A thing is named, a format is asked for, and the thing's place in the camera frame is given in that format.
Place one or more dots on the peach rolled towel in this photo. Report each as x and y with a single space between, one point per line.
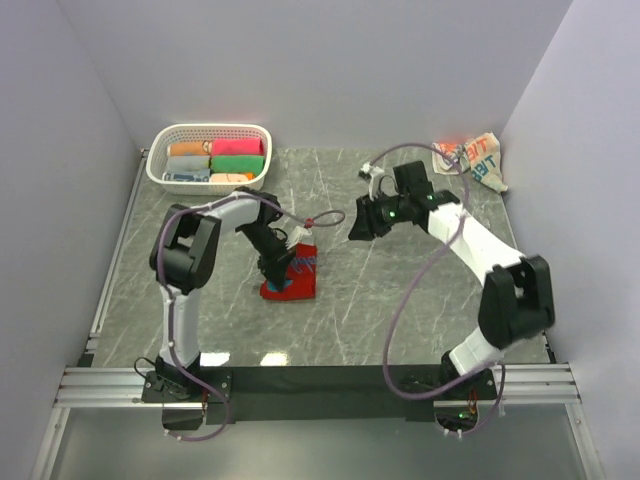
231 177

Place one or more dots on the pink rolled towel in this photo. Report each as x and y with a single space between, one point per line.
248 146

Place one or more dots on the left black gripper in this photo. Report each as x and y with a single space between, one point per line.
274 268

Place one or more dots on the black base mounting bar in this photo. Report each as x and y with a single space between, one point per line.
271 407

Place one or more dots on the green rolled towel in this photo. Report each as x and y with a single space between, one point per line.
240 164

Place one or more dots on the blue patterned rolled towel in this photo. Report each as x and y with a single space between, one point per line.
202 176

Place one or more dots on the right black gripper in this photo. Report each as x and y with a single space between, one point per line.
367 225

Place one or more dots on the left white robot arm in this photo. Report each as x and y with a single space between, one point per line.
183 257

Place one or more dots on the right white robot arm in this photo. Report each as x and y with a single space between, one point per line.
517 298

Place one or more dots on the aluminium front rail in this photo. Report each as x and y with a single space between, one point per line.
519 384

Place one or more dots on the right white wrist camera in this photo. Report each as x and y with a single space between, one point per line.
374 176

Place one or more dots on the white plastic basket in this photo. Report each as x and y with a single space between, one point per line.
187 132

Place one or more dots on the grey rolled towel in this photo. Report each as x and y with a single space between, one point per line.
187 163

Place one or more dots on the red blue cat towel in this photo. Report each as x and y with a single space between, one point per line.
300 281

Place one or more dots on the orange rolled towel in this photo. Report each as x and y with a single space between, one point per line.
193 148

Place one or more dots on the white printed towel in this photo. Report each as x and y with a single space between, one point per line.
481 156

